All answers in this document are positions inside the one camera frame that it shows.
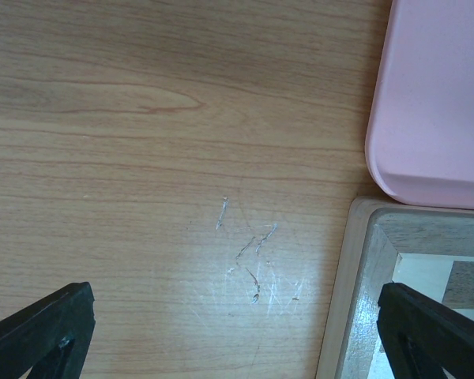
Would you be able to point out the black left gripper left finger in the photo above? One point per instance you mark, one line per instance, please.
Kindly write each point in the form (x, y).
(51, 337)

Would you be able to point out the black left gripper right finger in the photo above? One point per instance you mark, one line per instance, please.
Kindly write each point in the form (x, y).
(423, 338)

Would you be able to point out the wooden chess board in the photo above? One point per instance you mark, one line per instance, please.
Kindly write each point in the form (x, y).
(429, 249)

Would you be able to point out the pink plastic tray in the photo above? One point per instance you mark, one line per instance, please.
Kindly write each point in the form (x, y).
(420, 136)

